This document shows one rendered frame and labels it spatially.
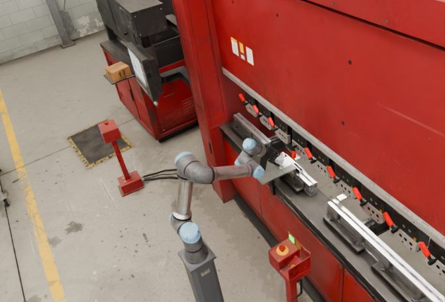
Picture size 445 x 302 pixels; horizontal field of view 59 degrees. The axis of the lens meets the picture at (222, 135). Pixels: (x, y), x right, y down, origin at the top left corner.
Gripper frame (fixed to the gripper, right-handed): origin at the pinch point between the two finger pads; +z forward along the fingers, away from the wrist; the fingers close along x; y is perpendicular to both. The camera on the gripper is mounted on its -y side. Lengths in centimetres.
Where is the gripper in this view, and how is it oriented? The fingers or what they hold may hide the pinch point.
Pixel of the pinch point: (279, 164)
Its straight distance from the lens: 269.4
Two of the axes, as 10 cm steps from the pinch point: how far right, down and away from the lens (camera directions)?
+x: -4.4, -4.7, 7.7
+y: 5.8, -8.0, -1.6
